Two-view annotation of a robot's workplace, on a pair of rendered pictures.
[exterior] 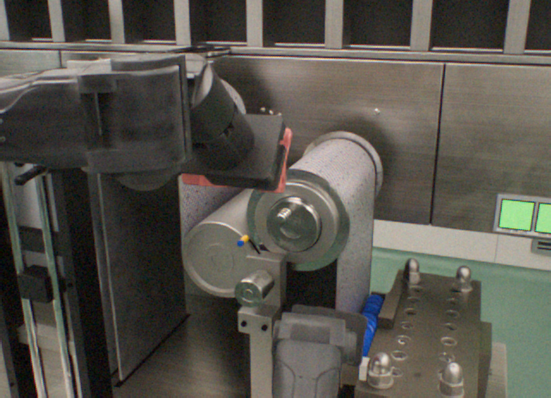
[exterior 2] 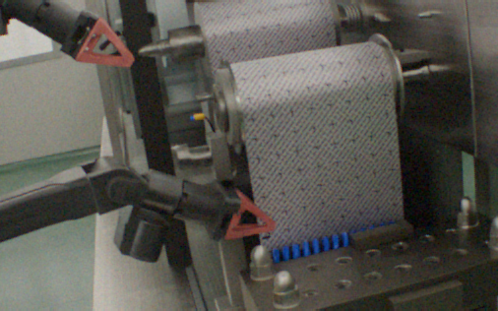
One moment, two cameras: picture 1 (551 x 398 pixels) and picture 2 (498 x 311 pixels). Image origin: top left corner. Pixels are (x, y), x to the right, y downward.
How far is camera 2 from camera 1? 0.91 m
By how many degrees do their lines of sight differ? 58
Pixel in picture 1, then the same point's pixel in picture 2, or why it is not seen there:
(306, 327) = (99, 164)
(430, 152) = (466, 63)
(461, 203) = (493, 131)
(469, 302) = (472, 258)
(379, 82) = not seen: outside the picture
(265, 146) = (70, 30)
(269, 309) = (207, 180)
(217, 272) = not seen: hidden behind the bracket
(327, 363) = (65, 181)
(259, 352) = not seen: hidden behind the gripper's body
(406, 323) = (378, 252)
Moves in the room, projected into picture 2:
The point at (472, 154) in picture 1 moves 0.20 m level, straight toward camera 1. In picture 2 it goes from (493, 66) to (357, 90)
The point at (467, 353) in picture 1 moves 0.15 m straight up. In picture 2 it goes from (364, 289) to (354, 180)
